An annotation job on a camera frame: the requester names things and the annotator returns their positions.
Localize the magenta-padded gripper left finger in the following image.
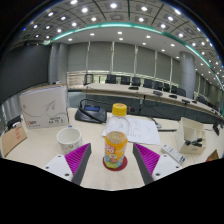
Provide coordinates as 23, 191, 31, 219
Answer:
43, 142, 93, 186

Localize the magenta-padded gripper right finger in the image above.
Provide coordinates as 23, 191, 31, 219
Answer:
132, 143, 184, 186

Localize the yellow-capped orange-label drink bottle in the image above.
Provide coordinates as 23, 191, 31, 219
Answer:
103, 102, 131, 170

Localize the small long white box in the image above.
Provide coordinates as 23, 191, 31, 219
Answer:
161, 143, 187, 165

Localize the white dotted cup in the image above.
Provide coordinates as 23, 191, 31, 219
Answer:
56, 127, 83, 155

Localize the white printed paper sheet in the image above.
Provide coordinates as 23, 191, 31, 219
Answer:
101, 114, 162, 146

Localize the flat round red coaster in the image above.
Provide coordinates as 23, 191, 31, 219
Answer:
102, 155, 129, 172

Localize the white open cardboard box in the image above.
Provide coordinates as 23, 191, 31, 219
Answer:
175, 117, 208, 155

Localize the red-edged open cardboard box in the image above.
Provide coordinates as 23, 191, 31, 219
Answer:
205, 149, 220, 163

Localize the brown paper envelope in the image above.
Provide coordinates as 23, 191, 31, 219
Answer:
0, 122, 28, 158

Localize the white copy paper package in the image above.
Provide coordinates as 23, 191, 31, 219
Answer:
18, 83, 70, 130

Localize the long curved conference desk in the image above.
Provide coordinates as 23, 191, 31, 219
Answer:
68, 82, 224, 124

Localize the black office chairs group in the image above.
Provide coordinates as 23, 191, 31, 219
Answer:
83, 73, 188, 98

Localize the ceiling lights group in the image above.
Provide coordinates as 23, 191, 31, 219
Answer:
19, 0, 224, 78

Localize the black device with cables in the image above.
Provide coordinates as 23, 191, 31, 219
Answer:
6, 114, 23, 129

